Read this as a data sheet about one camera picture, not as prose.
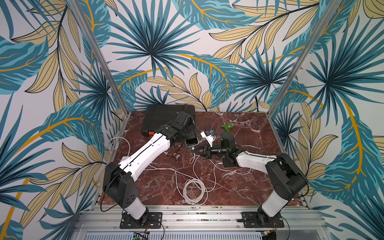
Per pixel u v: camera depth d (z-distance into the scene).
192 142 0.76
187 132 0.68
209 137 0.76
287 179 0.47
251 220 0.73
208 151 0.74
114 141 1.01
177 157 0.92
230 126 1.10
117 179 0.45
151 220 0.72
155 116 1.08
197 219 0.75
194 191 0.83
